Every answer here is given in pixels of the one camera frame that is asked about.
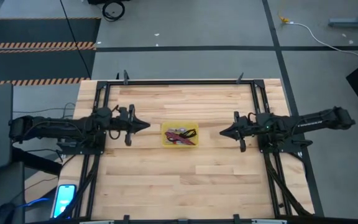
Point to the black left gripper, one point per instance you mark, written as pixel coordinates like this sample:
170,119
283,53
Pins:
131,126

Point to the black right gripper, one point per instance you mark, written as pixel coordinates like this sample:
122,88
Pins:
247,131

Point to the translucent yellow plastic bin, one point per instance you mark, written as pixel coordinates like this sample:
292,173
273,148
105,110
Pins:
164,124

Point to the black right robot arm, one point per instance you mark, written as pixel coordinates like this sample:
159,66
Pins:
309,123

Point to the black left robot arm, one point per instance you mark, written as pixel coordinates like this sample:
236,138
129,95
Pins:
57,127

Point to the black table clamp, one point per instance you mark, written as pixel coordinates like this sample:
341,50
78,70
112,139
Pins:
126,219
236,218

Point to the smartphone with lit screen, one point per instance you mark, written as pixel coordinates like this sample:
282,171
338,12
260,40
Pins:
64,199

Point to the black hazard striped floor mat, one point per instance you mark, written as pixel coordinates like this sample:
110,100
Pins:
36,31

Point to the grey metal table leg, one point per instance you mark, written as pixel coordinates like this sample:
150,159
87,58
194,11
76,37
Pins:
353,22

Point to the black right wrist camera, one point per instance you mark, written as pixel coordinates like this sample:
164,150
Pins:
246,120

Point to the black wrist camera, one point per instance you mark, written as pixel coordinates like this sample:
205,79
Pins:
123,113
246,120

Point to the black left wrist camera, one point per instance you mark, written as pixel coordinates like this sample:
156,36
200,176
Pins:
123,113

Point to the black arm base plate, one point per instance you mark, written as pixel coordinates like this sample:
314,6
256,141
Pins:
286,148
82,151

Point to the black aluminium table frame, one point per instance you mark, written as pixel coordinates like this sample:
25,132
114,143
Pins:
182,82

